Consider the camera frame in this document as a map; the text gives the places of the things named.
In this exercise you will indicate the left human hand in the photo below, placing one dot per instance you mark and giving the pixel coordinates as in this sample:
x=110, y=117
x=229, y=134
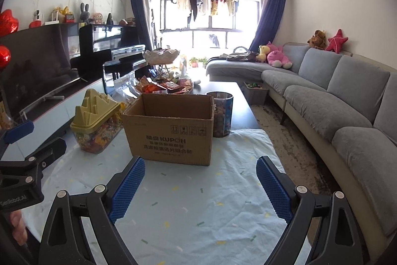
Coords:
x=19, y=228

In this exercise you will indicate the white upper tier bowl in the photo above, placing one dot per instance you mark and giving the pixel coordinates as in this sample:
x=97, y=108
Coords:
x=160, y=57

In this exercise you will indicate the clear plastic zip bag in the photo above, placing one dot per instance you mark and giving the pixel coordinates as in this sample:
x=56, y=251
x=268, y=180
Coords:
x=124, y=89

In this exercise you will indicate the red heart balloon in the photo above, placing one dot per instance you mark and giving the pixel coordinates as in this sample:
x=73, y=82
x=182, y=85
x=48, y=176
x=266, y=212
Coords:
x=5, y=57
x=8, y=23

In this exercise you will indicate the black television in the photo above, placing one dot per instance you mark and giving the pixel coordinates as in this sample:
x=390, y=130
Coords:
x=40, y=63

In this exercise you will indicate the pale blue table cloth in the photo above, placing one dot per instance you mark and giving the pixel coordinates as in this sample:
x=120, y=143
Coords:
x=181, y=214

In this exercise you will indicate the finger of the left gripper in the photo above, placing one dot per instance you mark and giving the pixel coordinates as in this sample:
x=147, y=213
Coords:
x=16, y=133
x=43, y=157

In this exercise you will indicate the left blue curtain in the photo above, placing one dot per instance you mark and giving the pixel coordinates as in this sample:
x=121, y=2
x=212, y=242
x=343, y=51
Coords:
x=140, y=9

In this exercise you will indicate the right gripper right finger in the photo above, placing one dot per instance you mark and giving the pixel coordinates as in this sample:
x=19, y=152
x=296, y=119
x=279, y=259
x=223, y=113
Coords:
x=294, y=204

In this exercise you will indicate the yellow plush toy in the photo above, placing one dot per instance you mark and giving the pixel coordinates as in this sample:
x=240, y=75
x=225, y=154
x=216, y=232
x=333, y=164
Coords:
x=263, y=51

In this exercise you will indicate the grey bunny figure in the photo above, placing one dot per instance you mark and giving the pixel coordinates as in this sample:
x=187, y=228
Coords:
x=84, y=12

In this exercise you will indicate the blue curtain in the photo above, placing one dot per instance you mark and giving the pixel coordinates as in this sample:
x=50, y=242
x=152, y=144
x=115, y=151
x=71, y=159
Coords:
x=268, y=24
x=140, y=9

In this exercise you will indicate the brown plush toy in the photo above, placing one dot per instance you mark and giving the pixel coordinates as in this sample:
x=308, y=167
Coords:
x=318, y=40

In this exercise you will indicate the brown cardboard box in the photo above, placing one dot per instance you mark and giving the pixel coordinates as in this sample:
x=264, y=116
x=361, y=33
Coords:
x=171, y=128

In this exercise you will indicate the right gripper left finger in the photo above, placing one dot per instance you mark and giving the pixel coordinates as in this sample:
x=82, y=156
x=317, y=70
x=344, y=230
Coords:
x=108, y=203

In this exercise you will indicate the grey storage bin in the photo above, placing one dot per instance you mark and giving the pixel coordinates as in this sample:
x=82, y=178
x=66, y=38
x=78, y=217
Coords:
x=255, y=93

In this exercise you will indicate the gold lid candy jar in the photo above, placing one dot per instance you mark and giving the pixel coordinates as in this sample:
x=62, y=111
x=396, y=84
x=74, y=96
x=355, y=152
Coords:
x=97, y=121

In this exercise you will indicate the handbag on sofa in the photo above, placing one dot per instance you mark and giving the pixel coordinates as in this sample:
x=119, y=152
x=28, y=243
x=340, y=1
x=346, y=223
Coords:
x=242, y=54

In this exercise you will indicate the right blue curtain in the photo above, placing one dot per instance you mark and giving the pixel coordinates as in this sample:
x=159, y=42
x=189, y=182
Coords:
x=268, y=24

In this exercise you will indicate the black piano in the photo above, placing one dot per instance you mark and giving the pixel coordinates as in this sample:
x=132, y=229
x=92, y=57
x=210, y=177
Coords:
x=109, y=52

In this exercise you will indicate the pink plush toy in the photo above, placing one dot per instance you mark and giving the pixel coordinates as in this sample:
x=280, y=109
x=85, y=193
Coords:
x=276, y=58

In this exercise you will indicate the grey curved sofa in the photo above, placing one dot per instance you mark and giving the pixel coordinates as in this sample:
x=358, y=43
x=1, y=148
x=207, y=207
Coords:
x=345, y=106

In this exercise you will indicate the red star pillow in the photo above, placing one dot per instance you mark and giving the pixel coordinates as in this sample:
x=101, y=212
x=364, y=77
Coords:
x=335, y=43

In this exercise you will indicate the white security camera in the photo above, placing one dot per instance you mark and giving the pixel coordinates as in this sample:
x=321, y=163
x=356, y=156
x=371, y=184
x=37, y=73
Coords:
x=37, y=20

